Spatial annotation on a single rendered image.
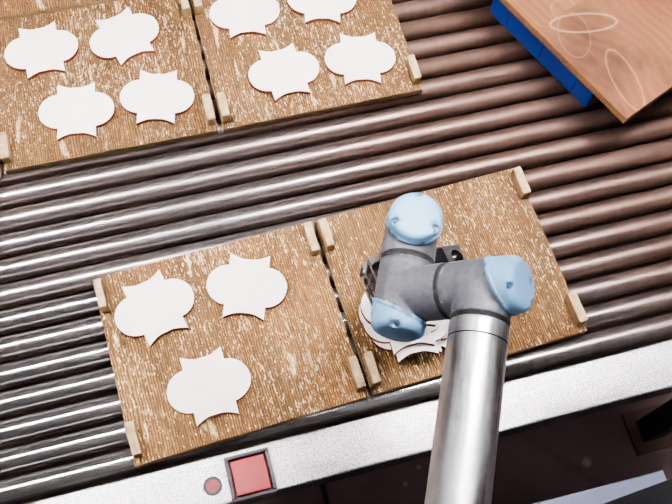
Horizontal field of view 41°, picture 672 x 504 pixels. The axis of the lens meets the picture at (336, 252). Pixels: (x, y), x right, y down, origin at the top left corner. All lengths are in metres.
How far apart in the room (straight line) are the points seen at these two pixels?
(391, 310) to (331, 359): 0.43
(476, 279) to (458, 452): 0.22
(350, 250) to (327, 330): 0.16
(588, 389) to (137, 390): 0.79
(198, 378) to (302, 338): 0.19
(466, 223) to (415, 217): 0.51
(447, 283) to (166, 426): 0.63
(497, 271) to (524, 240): 0.62
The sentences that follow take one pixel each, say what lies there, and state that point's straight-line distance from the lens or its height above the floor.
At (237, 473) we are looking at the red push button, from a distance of 1.56.
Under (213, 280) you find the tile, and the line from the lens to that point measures 1.64.
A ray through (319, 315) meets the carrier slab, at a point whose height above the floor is 0.94.
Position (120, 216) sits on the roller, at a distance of 1.74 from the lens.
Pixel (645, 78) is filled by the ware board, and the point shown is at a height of 1.04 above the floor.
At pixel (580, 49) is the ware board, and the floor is 1.04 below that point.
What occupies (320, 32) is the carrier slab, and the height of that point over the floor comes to 0.94.
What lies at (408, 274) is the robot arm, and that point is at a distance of 1.19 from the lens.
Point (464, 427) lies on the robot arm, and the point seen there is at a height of 1.44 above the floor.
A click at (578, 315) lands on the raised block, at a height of 0.96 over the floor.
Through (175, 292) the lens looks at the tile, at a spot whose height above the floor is 0.95.
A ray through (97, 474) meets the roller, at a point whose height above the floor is 0.92.
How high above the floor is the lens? 2.46
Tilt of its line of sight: 66 degrees down
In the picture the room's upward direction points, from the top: 7 degrees clockwise
